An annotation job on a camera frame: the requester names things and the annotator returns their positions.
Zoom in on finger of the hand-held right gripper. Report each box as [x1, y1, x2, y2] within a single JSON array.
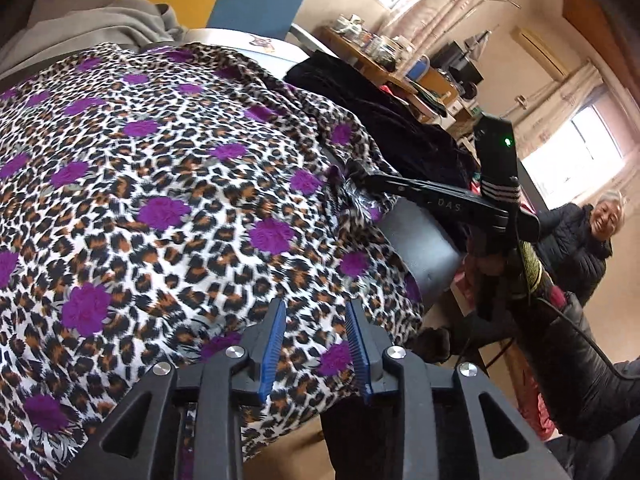
[[345, 159, 403, 198]]

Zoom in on leopard print garment purple flowers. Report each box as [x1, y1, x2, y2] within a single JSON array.
[[0, 42, 426, 480]]

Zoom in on person's right forearm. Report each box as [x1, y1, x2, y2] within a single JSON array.
[[500, 255, 640, 442]]

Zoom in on blue plastic container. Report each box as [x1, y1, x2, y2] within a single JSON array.
[[405, 56, 432, 83]]

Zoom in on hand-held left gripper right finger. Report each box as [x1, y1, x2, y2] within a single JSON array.
[[345, 299, 571, 480]]

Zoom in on white printed pillow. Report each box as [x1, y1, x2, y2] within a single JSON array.
[[182, 27, 313, 81]]

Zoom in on cluttered wooden desk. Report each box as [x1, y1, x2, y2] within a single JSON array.
[[319, 12, 483, 123]]

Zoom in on grey hooded sweatshirt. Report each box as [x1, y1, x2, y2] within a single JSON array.
[[0, 0, 188, 78]]

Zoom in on bright window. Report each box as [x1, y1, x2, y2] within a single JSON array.
[[520, 104, 627, 197]]

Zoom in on black desk device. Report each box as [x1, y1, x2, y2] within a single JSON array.
[[431, 42, 485, 101]]

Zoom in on white air conditioner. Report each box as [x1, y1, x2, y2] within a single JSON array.
[[509, 26, 572, 82]]

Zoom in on dark purple velvet garment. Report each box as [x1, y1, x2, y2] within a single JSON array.
[[284, 51, 481, 196]]

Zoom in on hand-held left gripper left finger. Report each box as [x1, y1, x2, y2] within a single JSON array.
[[60, 299, 288, 480]]

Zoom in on pink patterned curtain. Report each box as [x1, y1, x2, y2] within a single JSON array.
[[387, 0, 506, 63]]

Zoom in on black cable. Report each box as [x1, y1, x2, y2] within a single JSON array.
[[537, 297, 640, 381]]

